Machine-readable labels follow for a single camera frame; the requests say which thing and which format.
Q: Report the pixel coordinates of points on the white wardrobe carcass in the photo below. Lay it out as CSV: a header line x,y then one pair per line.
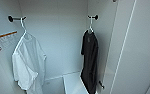
x,y
61,26

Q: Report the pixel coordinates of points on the white clothes hanger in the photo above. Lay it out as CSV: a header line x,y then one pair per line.
x,y
91,25
23,25

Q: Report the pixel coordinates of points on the white hanging shirt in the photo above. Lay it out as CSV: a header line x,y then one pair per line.
x,y
27,63

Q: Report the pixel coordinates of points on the white wardrobe door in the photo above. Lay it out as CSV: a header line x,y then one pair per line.
x,y
137,46

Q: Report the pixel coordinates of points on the dark clothes rail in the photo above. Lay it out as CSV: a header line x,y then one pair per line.
x,y
13,18
95,16

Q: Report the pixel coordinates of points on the dark door hinge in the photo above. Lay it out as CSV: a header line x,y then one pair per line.
x,y
101,85

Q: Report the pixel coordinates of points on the white inner drawer unit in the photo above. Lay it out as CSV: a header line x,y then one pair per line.
x,y
72,85

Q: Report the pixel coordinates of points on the orange and white warning sticker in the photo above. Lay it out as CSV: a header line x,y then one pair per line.
x,y
4,35

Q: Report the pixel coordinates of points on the black garment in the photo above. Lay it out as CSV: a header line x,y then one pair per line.
x,y
90,60

